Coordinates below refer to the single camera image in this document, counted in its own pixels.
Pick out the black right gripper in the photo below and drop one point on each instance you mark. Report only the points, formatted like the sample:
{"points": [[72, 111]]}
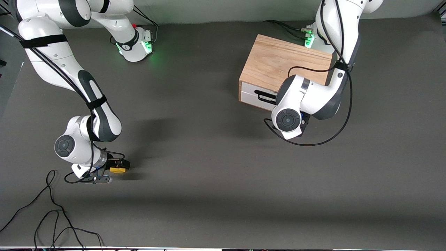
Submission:
{"points": [[112, 163]]}

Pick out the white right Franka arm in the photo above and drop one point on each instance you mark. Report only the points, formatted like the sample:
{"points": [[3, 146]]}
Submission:
{"points": [[45, 59]]}

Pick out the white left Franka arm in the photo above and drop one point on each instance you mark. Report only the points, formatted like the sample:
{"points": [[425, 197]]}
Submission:
{"points": [[313, 101]]}

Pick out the wooden drawer cabinet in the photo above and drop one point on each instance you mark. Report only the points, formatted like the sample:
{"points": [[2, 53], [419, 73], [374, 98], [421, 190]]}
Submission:
{"points": [[278, 59]]}

